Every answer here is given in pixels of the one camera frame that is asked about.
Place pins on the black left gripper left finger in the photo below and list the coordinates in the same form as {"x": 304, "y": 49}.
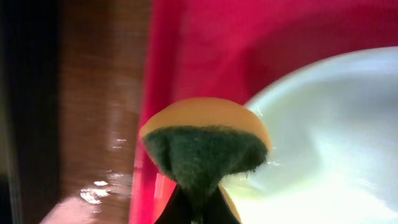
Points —
{"x": 178, "y": 209}

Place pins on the light blue plate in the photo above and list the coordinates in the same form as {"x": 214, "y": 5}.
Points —
{"x": 333, "y": 128}

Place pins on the black plastic tray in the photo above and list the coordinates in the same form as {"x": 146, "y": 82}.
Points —
{"x": 29, "y": 106}

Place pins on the red plastic tray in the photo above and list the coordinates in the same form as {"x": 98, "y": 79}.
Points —
{"x": 236, "y": 49}

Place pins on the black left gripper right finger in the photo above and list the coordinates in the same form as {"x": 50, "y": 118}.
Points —
{"x": 218, "y": 211}

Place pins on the yellow green scrub sponge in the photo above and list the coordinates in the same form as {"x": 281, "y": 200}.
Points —
{"x": 198, "y": 141}

